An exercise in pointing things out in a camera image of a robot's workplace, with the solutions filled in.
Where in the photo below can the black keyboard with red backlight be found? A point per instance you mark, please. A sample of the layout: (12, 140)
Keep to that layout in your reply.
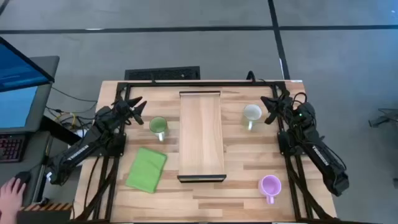
(11, 147)

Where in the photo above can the green mug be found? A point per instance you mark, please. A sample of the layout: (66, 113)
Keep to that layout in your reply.
(158, 124)

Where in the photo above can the wooden shelf with black frame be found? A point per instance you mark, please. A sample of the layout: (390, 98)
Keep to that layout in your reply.
(200, 137)

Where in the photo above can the grey side desk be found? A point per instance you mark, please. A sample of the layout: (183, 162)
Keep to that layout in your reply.
(34, 149)

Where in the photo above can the green folded cloth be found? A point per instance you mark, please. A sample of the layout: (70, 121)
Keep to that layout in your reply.
(146, 169)

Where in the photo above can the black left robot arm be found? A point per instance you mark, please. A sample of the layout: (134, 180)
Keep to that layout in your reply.
(77, 152)

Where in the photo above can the black framed computer monitor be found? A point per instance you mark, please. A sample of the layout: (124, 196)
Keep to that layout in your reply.
(18, 68)

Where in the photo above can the white mug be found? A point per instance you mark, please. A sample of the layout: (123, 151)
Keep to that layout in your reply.
(252, 112)

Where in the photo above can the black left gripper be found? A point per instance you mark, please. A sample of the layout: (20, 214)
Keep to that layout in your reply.
(122, 110)

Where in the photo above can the black computer mouse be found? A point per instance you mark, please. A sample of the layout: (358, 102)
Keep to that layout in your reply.
(23, 176)

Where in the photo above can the purple mug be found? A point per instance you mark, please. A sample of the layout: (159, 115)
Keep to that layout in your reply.
(270, 185)

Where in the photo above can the person's hand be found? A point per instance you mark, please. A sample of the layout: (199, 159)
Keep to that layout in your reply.
(11, 199)

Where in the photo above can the grey framed computer monitor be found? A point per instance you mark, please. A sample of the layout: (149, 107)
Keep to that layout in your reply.
(21, 109)

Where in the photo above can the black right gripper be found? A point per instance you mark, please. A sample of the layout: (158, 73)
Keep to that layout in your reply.
(284, 105)

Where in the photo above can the black aluminium table frame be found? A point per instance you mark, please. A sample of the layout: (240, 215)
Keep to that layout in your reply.
(199, 84)

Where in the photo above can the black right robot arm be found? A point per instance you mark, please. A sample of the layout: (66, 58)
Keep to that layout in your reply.
(320, 155)

